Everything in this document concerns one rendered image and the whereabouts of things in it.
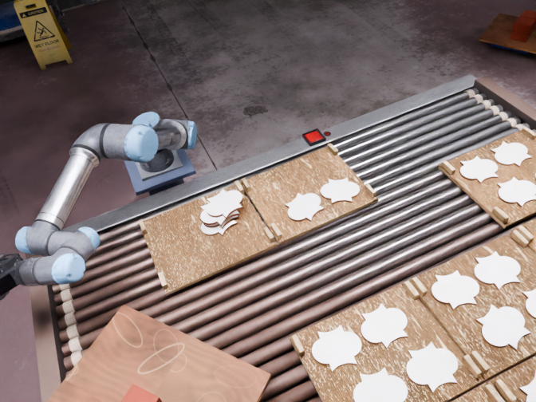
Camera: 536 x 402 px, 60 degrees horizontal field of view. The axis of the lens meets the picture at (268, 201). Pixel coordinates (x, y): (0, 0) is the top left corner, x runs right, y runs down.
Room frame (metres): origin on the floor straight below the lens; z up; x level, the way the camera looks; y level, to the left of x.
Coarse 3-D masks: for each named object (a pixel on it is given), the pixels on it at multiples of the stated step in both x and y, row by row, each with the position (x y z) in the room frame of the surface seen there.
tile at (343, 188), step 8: (328, 184) 1.23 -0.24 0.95; (336, 184) 1.22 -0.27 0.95; (344, 184) 1.22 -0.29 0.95; (352, 184) 1.21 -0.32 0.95; (328, 192) 1.19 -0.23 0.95; (336, 192) 1.18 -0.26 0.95; (344, 192) 1.18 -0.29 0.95; (352, 192) 1.17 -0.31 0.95; (336, 200) 1.14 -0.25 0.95; (344, 200) 1.14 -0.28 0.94
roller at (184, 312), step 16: (448, 192) 1.13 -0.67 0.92; (464, 192) 1.13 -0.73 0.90; (416, 208) 1.07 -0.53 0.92; (368, 224) 1.03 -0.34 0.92; (384, 224) 1.03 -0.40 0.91; (336, 240) 0.98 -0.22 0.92; (352, 240) 0.98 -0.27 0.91; (304, 256) 0.94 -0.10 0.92; (320, 256) 0.94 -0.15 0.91; (272, 272) 0.89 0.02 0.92; (288, 272) 0.90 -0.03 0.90; (224, 288) 0.86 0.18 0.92; (240, 288) 0.85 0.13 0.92; (192, 304) 0.81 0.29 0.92; (208, 304) 0.81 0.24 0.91; (160, 320) 0.77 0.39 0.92; (176, 320) 0.77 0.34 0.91; (80, 352) 0.70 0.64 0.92
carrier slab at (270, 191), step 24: (288, 168) 1.36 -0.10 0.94; (312, 168) 1.34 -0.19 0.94; (336, 168) 1.32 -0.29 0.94; (264, 192) 1.25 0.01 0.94; (288, 192) 1.23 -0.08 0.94; (312, 192) 1.21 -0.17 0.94; (360, 192) 1.18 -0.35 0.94; (264, 216) 1.13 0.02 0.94; (288, 216) 1.11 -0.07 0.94; (336, 216) 1.08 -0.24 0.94; (288, 240) 1.01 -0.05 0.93
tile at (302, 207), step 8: (296, 200) 1.17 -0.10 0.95; (304, 200) 1.17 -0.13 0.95; (312, 200) 1.16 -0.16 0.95; (320, 200) 1.15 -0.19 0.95; (296, 208) 1.13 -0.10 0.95; (304, 208) 1.13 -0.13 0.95; (312, 208) 1.12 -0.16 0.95; (320, 208) 1.12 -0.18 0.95; (296, 216) 1.09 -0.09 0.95; (304, 216) 1.09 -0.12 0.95; (312, 216) 1.08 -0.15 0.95
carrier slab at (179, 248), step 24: (216, 192) 1.28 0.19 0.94; (168, 216) 1.20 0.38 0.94; (192, 216) 1.18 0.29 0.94; (240, 216) 1.14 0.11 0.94; (168, 240) 1.08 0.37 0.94; (192, 240) 1.06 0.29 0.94; (216, 240) 1.05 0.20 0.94; (240, 240) 1.03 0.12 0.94; (264, 240) 1.02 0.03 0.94; (168, 264) 0.97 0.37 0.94; (192, 264) 0.96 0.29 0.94; (216, 264) 0.94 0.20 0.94; (168, 288) 0.88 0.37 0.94
